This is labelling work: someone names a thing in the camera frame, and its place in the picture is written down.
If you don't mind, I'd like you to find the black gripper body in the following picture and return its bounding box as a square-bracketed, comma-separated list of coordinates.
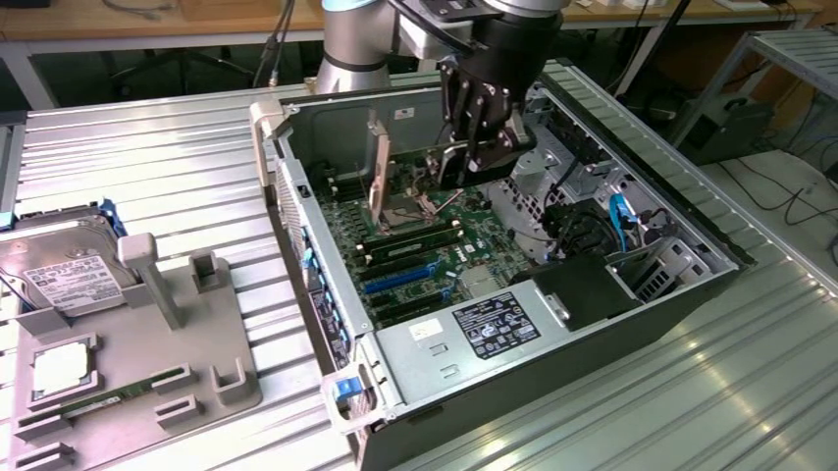
[440, 10, 566, 102]

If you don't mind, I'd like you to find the graphics card with black shroud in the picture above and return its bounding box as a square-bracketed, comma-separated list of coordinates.
[365, 108, 529, 232]

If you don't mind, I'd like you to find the silver perforated disk bay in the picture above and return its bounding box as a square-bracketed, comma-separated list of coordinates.
[508, 122, 634, 210]

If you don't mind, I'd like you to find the metal socket cover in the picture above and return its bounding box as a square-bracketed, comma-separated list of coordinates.
[416, 187, 466, 210]

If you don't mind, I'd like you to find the green motherboard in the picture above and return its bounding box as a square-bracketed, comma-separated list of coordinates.
[318, 159, 546, 331]

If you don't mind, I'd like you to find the CPU socket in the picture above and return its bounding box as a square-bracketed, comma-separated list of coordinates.
[384, 195, 436, 233]

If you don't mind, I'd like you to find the black RAM slot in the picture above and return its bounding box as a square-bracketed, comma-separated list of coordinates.
[332, 182, 374, 201]
[361, 219, 460, 246]
[326, 172, 373, 190]

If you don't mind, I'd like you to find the black labelled RAM stick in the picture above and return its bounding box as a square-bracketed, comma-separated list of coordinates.
[368, 233, 464, 262]

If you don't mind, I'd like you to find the silver chipset heatsink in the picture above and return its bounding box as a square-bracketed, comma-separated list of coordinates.
[457, 267, 508, 299]

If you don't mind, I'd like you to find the long black expansion slot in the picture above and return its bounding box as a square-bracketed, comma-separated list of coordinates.
[357, 258, 440, 284]

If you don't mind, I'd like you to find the black plastic shroud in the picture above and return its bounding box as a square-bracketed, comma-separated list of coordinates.
[529, 253, 645, 334]

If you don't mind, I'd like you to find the blue expansion slot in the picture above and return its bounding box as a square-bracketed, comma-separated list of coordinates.
[364, 277, 432, 296]

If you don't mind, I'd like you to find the silver slotted disk bay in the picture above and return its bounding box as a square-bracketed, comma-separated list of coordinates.
[602, 235, 717, 301]

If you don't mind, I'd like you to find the black box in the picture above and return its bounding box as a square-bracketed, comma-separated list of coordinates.
[693, 97, 779, 166]

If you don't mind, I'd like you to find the short black expansion slot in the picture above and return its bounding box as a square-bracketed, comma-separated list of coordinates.
[377, 291, 452, 316]

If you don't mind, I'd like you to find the open black PC case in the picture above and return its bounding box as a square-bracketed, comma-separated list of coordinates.
[250, 71, 759, 471]

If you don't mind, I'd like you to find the metal slat shelf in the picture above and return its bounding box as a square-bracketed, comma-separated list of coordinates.
[670, 28, 838, 148]

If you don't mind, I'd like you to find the black chair base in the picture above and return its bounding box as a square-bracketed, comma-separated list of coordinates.
[107, 46, 258, 95]

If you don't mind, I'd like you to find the silver power supply unit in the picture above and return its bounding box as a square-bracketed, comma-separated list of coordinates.
[374, 280, 578, 409]

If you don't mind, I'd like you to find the blue case latch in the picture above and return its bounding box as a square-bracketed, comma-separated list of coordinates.
[330, 376, 364, 402]

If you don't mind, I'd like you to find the hard disk with blue caddy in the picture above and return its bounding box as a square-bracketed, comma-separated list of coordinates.
[0, 198, 131, 319]

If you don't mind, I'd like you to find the grey parts rack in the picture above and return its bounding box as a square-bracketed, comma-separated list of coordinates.
[10, 233, 265, 471]

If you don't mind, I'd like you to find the green RAM stick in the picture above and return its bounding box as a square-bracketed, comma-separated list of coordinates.
[23, 371, 182, 424]

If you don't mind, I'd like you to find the silver CPU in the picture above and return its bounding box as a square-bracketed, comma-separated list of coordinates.
[33, 348, 94, 393]

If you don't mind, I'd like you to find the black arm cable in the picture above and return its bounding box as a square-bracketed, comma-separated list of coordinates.
[386, 0, 492, 56]

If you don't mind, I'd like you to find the wooden desk white frame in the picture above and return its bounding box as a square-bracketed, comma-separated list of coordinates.
[0, 0, 824, 112]

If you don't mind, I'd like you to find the black wire bundle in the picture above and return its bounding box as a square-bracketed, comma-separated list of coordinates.
[541, 201, 621, 264]

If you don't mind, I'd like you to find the blue wire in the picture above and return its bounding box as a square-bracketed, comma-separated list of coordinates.
[608, 192, 636, 255]

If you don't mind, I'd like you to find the grey hanging cable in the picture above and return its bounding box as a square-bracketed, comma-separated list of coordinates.
[261, 0, 298, 88]

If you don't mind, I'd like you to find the thin black cable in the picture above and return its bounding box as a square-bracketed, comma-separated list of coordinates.
[717, 159, 838, 227]

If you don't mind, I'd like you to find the grey metal rail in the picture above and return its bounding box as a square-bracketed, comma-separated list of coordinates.
[0, 110, 30, 232]

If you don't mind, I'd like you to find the black disk wire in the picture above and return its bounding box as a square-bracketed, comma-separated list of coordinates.
[0, 272, 35, 313]

